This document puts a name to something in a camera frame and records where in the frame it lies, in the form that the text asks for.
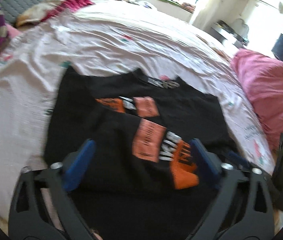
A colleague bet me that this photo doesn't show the black sweater orange cuffs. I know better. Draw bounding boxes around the black sweater orange cuffs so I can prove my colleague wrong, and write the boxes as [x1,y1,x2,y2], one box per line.
[44,67,237,239]

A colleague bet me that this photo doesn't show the pink rolled duvet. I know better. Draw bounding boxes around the pink rolled duvet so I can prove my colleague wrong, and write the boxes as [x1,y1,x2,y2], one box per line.
[230,49,283,151]

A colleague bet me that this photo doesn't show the pink strawberry print bedsheet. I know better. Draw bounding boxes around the pink strawberry print bedsheet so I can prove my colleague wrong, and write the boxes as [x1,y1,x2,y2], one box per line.
[0,0,275,218]

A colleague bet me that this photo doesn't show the white side desk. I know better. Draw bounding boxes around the white side desk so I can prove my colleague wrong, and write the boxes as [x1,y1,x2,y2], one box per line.
[209,18,249,48]

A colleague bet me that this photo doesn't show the white curtain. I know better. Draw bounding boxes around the white curtain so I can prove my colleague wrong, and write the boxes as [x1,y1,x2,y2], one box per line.
[188,0,235,27]

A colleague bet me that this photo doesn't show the green window sill clutter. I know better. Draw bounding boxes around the green window sill clutter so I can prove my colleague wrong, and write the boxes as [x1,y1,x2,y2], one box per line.
[135,0,196,13]

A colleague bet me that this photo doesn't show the red and cream blanket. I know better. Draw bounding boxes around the red and cream blanket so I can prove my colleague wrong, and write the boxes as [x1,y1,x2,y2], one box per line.
[16,0,94,28]

